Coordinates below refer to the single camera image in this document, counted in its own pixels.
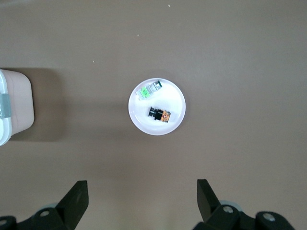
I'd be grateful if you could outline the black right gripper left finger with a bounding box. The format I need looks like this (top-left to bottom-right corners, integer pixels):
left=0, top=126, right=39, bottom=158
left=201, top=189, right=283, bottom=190
left=0, top=180, right=90, bottom=230

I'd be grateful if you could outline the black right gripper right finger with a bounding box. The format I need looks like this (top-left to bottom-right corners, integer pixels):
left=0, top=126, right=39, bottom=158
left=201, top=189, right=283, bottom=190
left=193, top=178, right=298, bottom=230

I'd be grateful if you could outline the orange push button switch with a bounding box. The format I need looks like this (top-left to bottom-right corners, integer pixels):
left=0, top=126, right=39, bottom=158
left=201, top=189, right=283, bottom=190
left=147, top=106, right=172, bottom=123

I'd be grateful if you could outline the pink round plate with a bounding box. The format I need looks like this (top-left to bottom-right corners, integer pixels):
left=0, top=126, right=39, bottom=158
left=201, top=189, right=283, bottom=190
left=128, top=78, right=187, bottom=137

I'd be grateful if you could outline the white lidded container box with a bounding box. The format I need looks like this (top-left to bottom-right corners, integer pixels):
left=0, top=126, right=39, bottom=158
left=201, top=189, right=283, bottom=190
left=0, top=68, right=35, bottom=147

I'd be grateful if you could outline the brown table cover mat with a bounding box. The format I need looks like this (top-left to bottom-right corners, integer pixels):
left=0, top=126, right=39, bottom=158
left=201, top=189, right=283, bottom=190
left=0, top=0, right=307, bottom=230

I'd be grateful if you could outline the green push button switch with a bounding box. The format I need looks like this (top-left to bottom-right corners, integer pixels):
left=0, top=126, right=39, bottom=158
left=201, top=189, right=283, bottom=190
left=135, top=80, right=164, bottom=100

